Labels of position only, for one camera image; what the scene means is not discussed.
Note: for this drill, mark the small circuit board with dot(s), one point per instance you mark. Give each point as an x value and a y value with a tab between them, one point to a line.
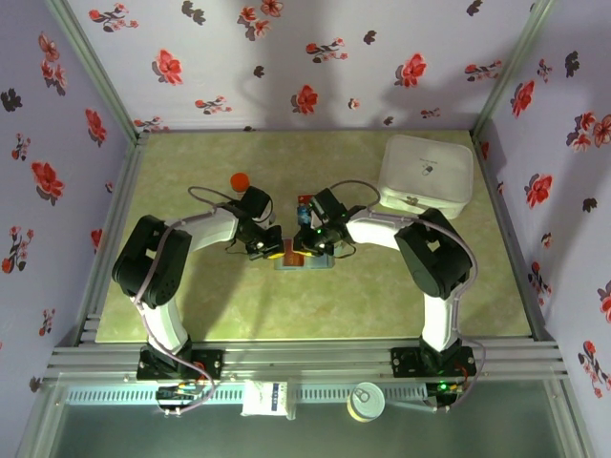
176	395
444	389

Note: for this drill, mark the white plastic container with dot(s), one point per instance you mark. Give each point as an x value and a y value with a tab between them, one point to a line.
429	167

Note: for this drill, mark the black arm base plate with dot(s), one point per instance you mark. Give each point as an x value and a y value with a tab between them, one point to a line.
403	362
210	365

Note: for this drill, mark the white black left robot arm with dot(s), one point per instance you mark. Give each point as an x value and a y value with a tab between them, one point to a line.
205	231

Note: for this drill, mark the white blue paper packet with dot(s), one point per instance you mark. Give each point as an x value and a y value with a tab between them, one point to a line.
260	398

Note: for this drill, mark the aluminium corner post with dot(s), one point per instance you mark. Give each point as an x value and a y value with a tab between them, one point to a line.
510	71
95	71

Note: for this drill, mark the aluminium front rail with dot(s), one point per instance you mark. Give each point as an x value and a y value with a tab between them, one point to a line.
305	362

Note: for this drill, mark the clear grey card holder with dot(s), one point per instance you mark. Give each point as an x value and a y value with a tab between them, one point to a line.
315	264

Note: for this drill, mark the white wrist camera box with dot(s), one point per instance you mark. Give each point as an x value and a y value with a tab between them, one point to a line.
268	222
312	222

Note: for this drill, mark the aluminium side rail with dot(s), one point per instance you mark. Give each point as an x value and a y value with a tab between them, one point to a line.
111	238
514	238

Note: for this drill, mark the tin can with pull tab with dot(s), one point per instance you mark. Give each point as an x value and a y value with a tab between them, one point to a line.
365	401

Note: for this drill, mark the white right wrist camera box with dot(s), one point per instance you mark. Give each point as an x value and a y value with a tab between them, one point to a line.
312	222

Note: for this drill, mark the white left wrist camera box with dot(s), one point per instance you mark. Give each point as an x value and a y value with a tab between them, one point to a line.
268	222

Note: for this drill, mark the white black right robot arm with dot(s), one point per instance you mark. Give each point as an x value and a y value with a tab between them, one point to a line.
377	229

